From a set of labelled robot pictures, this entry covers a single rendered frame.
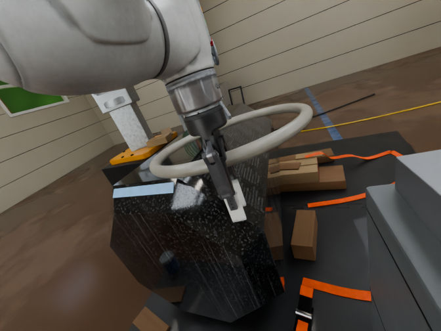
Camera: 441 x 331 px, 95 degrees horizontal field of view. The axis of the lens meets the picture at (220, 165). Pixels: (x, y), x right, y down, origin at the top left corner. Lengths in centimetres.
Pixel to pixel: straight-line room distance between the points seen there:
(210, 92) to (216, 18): 592
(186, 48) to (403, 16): 627
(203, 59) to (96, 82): 17
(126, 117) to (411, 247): 181
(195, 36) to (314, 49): 576
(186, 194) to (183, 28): 52
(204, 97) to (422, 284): 41
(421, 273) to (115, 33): 49
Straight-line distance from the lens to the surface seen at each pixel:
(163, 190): 76
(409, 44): 660
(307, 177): 182
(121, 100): 183
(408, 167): 50
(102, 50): 24
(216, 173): 35
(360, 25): 625
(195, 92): 34
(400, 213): 52
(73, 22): 23
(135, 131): 190
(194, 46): 34
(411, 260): 45
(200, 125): 35
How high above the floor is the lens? 114
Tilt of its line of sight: 24 degrees down
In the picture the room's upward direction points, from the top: 21 degrees counter-clockwise
